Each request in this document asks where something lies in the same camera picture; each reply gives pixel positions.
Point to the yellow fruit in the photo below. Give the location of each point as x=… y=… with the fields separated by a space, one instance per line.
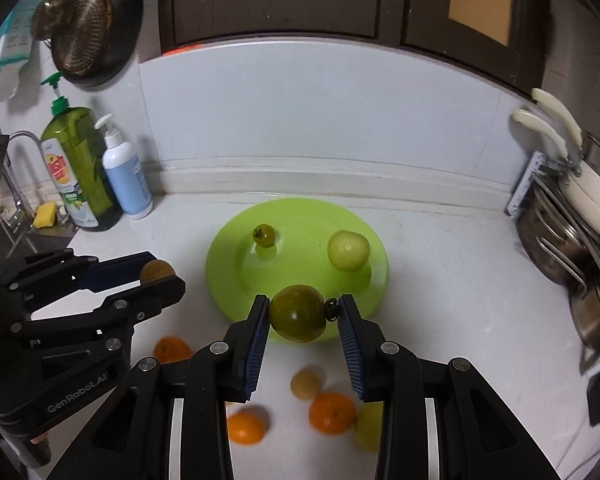
x=367 y=427

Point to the white pot rack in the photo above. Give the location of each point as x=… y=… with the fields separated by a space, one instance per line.
x=525 y=185

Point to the printed paper pack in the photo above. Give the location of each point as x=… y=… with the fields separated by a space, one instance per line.
x=5 y=45

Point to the green dish soap bottle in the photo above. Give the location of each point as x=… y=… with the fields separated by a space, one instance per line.
x=80 y=170

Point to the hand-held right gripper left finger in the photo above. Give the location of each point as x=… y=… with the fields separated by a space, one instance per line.
x=252 y=360

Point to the black wok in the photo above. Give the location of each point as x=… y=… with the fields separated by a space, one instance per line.
x=107 y=35

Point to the dark green tomato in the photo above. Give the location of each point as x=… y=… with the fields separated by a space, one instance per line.
x=297 y=315

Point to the small yellow-brown fruit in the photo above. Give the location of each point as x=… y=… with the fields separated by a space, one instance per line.
x=306 y=382

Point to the metal faucet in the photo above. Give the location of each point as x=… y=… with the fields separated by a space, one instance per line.
x=20 y=160

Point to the metal sink rack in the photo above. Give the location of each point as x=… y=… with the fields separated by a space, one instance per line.
x=22 y=230

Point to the small green tomato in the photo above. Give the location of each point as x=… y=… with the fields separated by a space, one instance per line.
x=264 y=236

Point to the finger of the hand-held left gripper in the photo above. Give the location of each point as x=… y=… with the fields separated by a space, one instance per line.
x=112 y=272
x=152 y=297

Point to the small brown fruit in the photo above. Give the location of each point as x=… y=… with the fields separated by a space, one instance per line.
x=157 y=269

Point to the orange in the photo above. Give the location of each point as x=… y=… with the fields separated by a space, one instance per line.
x=332 y=412
x=247 y=427
x=172 y=349

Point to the brass ladle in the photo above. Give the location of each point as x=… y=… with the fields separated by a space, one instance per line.
x=55 y=15

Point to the white and blue pump bottle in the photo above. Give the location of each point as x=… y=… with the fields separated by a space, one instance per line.
x=126 y=180

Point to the dark cabinet door orange panel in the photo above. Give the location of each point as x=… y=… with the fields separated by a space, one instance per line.
x=480 y=5

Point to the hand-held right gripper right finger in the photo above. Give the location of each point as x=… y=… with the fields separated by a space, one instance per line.
x=352 y=360

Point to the yellow sponge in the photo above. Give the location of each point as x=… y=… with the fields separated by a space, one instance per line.
x=45 y=215

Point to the pale green round fruit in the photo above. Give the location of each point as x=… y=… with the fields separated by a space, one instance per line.
x=348 y=250

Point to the brass mesh strainer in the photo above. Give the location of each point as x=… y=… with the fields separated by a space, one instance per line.
x=82 y=30

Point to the green plate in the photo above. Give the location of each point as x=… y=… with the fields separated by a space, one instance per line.
x=300 y=240

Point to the cream pan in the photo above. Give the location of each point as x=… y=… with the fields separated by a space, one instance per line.
x=590 y=195

